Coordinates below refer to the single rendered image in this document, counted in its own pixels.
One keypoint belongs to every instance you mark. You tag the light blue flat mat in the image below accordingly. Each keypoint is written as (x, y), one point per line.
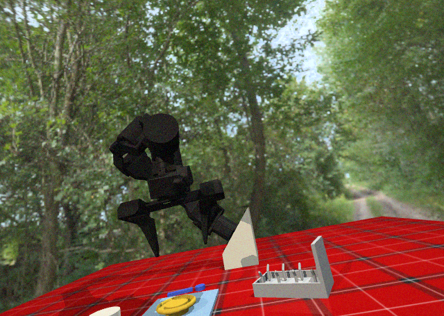
(204, 306)

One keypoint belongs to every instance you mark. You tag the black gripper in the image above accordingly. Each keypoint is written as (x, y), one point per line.
(137, 211)

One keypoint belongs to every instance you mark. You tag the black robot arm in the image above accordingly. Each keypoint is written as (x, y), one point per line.
(160, 134)

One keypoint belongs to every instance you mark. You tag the cream cylinder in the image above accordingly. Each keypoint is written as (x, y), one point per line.
(112, 311)

